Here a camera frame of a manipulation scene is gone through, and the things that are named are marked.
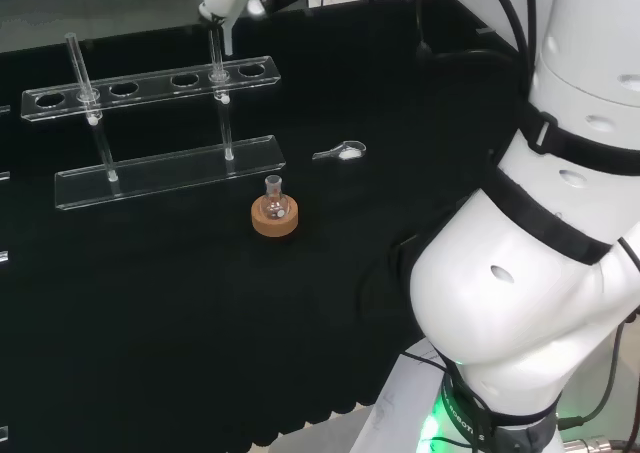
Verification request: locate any clear glass funnel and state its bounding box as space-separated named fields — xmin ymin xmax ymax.
xmin=192 ymin=0 xmax=236 ymax=57

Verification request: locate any clear funnel stand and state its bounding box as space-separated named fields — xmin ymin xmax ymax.
xmin=19 ymin=31 xmax=287 ymax=212

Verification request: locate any clear round-bottom flask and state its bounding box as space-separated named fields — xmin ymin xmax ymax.
xmin=262 ymin=174 xmax=292 ymax=222

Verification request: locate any black cloth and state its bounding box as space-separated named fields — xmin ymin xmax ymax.
xmin=0 ymin=0 xmax=544 ymax=450

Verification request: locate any pale board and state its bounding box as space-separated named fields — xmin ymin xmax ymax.
xmin=349 ymin=340 xmax=481 ymax=453

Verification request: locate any black cable with plug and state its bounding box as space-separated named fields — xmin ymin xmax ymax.
xmin=413 ymin=0 xmax=532 ymax=99

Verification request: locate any cork ring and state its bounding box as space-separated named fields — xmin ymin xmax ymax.
xmin=250 ymin=195 xmax=302 ymax=238

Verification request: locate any thin black cable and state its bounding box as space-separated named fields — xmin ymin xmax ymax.
xmin=557 ymin=316 xmax=627 ymax=431
xmin=401 ymin=350 xmax=454 ymax=374

